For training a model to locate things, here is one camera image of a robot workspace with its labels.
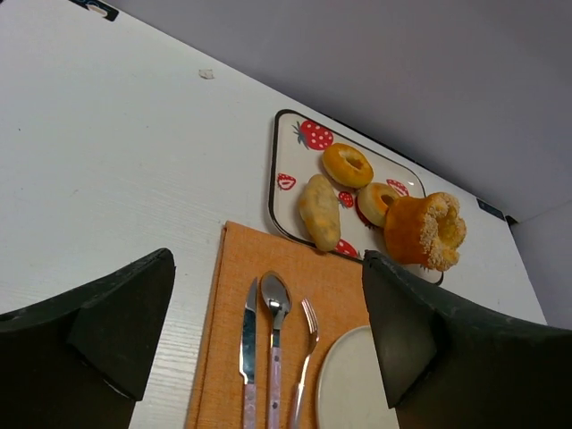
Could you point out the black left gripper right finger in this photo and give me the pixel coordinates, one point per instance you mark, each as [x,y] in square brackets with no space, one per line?
[447,362]

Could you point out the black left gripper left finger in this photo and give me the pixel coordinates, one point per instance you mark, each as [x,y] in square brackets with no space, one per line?
[82,359]

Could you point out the large sugar-crusted bundt bread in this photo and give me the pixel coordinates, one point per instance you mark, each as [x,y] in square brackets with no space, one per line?
[425,231]

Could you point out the oblong baked bread roll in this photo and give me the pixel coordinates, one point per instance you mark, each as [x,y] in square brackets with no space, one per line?
[319,210]

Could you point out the round cream ceramic plate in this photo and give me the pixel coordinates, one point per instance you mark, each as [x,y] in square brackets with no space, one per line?
[349,392]

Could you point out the orange cloth placemat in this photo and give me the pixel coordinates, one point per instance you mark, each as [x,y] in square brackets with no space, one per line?
[331,283]

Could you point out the rose gold fork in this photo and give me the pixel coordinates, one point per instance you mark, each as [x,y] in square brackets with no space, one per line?
[298,387]

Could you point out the black table corner label right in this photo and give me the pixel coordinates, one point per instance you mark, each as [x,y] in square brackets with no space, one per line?
[491,210]

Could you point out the black table corner label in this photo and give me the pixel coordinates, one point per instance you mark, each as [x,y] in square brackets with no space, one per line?
[104,10]
[491,210]

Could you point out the strawberry pattern rectangular tray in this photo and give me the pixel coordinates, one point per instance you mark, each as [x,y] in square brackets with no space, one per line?
[298,143]

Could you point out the small white paper scrap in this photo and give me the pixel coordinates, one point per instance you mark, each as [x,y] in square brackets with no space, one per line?
[206,74]

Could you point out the black table corner label left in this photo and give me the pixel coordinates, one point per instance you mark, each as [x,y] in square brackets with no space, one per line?
[104,10]

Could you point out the knife with pink handle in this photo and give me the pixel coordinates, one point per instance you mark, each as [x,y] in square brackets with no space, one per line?
[248,349]

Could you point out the pale ring donut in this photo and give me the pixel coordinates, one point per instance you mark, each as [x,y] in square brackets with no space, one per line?
[374,201]

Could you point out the spoon with pink handle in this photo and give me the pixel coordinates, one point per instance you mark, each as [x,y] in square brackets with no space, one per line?
[278,301]

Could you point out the orange glazed ring donut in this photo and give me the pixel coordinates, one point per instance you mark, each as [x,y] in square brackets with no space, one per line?
[347,166]

